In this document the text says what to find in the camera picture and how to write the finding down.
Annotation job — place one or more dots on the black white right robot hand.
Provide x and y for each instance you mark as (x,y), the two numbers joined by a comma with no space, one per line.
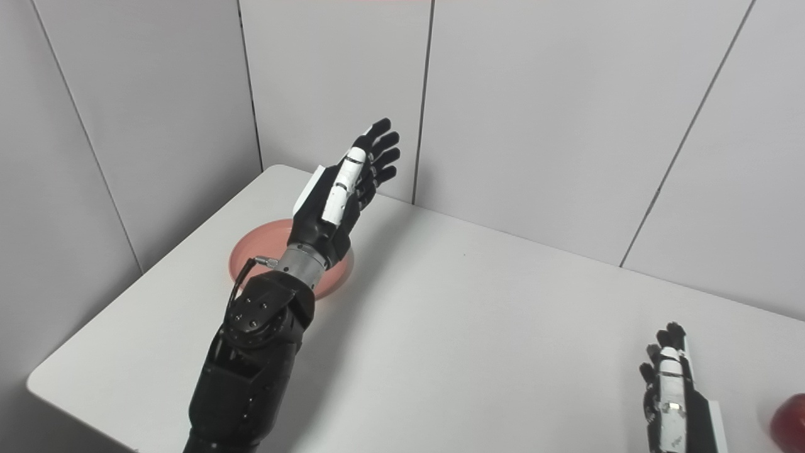
(685,421)

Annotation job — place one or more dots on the pink round plate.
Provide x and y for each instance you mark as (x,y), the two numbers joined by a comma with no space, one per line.
(258,248)

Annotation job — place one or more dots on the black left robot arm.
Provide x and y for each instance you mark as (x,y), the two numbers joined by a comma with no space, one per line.
(251,377)

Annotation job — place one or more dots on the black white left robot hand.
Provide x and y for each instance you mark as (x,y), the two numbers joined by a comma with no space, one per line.
(321,220)

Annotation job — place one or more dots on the red apple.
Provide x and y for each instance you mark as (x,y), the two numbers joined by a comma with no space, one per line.
(791,425)

